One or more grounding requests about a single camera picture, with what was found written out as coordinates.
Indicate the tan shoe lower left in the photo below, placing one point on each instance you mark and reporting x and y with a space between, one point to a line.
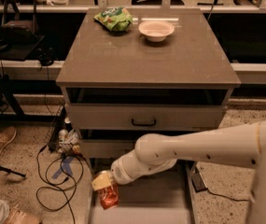
17 216

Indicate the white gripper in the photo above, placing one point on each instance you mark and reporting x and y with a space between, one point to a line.
122 172

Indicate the orange soda can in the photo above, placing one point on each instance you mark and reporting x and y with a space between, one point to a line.
109 197

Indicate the black tripod leg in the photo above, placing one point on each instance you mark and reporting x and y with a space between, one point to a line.
9 171

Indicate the grey drawer cabinet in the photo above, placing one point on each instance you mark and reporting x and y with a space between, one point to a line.
188 68

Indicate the top drawer with black handle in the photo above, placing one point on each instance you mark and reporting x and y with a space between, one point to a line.
145 117

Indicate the black power adapter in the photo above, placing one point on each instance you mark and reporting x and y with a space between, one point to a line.
198 182

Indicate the black bag on shelf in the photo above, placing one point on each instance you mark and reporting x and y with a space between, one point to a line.
18 31

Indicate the white bowl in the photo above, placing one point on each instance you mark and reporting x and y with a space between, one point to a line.
156 31

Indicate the pile of cans and trash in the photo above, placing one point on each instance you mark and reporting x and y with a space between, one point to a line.
68 141

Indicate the green chip bag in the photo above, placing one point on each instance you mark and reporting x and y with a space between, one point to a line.
115 19

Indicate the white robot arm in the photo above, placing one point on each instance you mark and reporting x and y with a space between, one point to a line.
243 146

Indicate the black headphones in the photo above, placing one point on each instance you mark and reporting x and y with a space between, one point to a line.
46 57

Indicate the open bottom drawer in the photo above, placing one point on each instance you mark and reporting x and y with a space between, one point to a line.
163 198

